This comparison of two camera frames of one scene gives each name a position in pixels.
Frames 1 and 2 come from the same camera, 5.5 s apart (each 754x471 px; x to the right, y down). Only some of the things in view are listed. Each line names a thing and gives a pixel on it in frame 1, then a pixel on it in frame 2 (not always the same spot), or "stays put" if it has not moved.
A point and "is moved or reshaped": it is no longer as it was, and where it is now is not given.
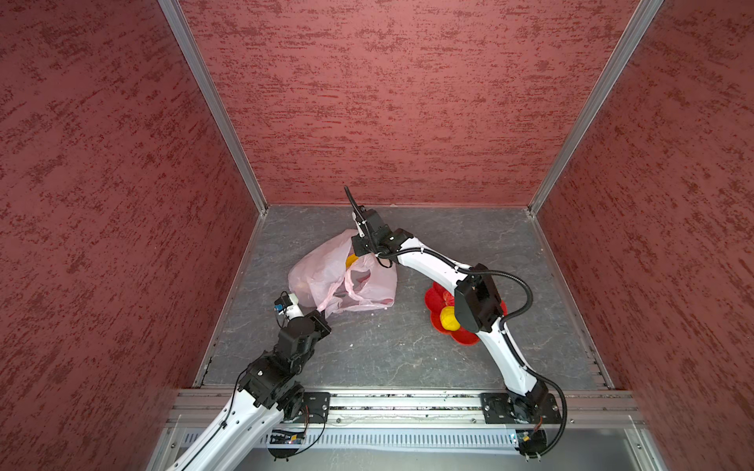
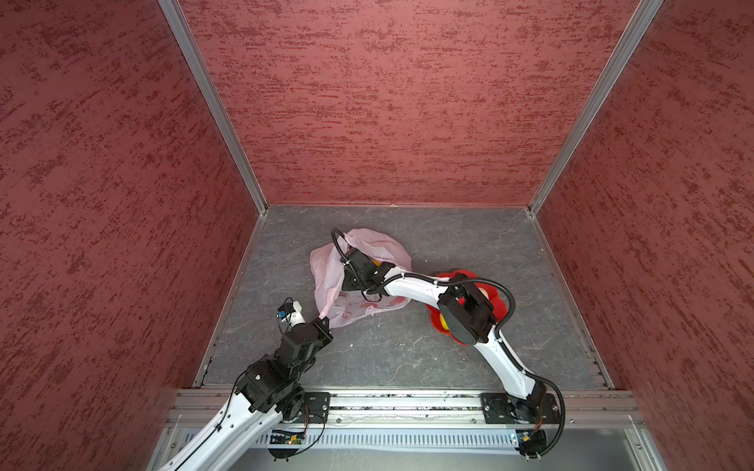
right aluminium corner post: [637, 26] stays put
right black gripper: [361, 249] to [348, 283]
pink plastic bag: [320, 278] is moved or reshaped
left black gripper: [320, 325] stays put
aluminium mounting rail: [577, 409] stays put
